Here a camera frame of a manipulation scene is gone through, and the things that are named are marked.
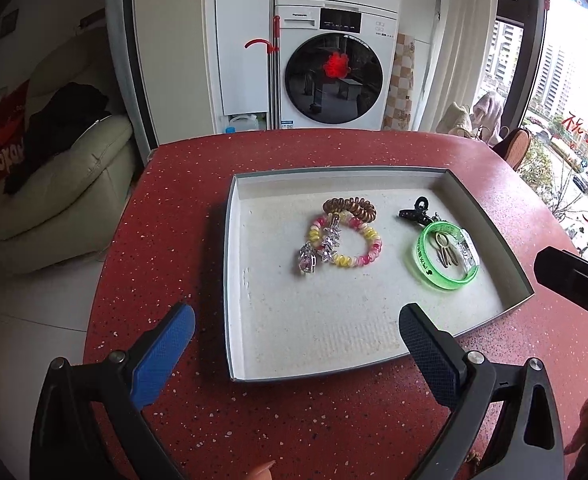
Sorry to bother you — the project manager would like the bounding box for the brown spiral hair tie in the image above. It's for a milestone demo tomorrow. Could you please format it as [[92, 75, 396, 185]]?
[[322, 196, 377, 223]]

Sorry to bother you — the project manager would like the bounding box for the grey jewelry tray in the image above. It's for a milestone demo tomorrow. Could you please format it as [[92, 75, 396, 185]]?
[[222, 167, 534, 383]]

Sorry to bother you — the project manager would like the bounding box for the white curtain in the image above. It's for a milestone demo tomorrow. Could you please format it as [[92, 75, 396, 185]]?
[[414, 0, 499, 133]]

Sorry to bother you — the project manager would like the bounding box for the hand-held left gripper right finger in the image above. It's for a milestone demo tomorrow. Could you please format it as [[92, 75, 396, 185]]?
[[399, 302, 567, 480]]

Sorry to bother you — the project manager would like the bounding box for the white cabinet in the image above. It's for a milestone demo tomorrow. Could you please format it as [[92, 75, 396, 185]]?
[[215, 0, 277, 133]]

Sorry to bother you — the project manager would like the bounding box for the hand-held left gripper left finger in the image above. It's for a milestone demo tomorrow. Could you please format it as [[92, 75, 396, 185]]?
[[30, 302, 196, 480]]

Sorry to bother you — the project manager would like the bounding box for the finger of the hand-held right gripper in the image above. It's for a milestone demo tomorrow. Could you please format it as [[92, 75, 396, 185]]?
[[534, 246, 588, 306]]

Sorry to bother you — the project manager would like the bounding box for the pink yellow spiral hair tie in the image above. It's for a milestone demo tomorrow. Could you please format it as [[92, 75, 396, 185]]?
[[305, 210, 383, 268]]

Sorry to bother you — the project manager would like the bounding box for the wicker chair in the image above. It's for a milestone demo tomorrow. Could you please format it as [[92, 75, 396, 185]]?
[[491, 127, 532, 171]]

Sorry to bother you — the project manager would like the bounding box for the green translucent bangle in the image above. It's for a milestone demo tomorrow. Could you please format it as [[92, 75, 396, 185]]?
[[405, 220, 480, 293]]

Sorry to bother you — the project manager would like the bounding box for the red handled mop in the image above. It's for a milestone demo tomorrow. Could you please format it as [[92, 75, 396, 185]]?
[[245, 16, 282, 131]]

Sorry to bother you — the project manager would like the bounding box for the black cloth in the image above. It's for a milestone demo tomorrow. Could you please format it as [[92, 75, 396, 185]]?
[[4, 82, 111, 195]]

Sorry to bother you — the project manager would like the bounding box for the grey door frame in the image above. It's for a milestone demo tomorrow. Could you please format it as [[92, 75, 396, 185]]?
[[105, 0, 159, 161]]

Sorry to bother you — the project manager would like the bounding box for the black hair claw clip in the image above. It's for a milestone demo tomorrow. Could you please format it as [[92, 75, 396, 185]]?
[[398, 197, 442, 228]]

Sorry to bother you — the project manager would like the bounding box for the beige cushion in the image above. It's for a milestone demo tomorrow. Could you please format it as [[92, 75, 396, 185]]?
[[436, 102, 474, 138]]

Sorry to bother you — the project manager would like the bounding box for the person's left hand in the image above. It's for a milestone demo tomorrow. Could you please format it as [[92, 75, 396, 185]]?
[[246, 460, 276, 480]]

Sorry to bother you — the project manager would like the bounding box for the dark window frame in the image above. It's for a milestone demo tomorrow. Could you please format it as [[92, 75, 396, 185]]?
[[498, 0, 547, 131]]

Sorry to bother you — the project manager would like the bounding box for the cream leather sofa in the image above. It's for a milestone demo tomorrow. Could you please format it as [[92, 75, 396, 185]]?
[[0, 25, 137, 276]]

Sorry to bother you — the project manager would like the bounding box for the white plastic jug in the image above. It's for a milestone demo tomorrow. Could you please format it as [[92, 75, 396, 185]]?
[[226, 114, 269, 133]]

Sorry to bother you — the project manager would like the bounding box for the red printed pillow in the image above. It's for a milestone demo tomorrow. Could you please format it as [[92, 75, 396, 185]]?
[[0, 80, 30, 211]]

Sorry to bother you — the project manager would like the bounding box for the silver heart pendant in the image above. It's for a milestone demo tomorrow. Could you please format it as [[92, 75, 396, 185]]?
[[295, 242, 321, 277]]

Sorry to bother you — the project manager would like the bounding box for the small brown hair pin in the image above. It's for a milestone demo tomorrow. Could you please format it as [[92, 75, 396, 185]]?
[[433, 232, 459, 267]]

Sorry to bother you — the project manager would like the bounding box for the silver star hair clip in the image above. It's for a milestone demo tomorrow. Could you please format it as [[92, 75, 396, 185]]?
[[321, 212, 345, 263]]

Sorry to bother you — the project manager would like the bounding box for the white washing machine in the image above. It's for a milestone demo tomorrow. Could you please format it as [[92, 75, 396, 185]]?
[[274, 0, 401, 131]]

